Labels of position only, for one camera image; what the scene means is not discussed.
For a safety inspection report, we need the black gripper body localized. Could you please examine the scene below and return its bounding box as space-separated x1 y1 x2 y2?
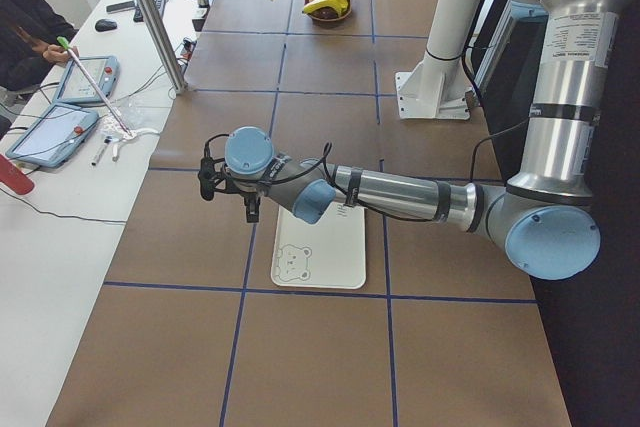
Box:
219 178 261 199

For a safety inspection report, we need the yellow banana basket left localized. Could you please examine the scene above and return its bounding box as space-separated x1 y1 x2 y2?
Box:
302 0 349 16

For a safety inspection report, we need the brown wicker basket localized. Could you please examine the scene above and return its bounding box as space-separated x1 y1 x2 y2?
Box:
302 0 352 22

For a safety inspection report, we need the dark purple plum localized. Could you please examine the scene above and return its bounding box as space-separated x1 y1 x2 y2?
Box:
314 7 340 21

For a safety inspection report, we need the white bear print tray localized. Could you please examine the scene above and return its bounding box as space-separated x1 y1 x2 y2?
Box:
271 203 366 290

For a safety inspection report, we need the black marker pen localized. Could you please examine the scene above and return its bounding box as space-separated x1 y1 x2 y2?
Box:
91 136 112 167

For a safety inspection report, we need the black smartphone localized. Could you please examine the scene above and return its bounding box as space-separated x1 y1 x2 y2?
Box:
105 1 136 14

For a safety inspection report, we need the blue teach pendant far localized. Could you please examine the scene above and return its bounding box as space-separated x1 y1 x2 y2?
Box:
52 55 122 107

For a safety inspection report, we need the blue teach pendant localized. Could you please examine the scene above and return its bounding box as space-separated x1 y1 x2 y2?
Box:
52 55 122 107
6 102 100 168

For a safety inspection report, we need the blue teach pendant near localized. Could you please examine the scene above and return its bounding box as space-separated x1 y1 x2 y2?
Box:
6 102 100 168

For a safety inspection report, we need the black computer mouse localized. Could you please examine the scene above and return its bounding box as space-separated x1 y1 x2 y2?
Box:
94 19 118 32

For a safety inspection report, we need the white pink long stick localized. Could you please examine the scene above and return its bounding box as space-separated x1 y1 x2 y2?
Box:
57 36 135 138

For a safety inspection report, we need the person in dark clothes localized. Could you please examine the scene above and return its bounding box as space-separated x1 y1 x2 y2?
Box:
1 0 77 91

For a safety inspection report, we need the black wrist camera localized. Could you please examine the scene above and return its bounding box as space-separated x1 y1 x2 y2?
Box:
197 156 218 201

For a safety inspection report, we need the aluminium frame post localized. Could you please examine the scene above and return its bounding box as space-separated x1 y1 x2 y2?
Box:
137 0 187 95

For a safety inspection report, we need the white pedestal column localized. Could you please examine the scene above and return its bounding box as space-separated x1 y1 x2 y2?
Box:
423 0 501 64

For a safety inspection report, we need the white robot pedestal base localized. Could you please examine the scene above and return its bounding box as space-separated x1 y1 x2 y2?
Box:
395 71 470 121

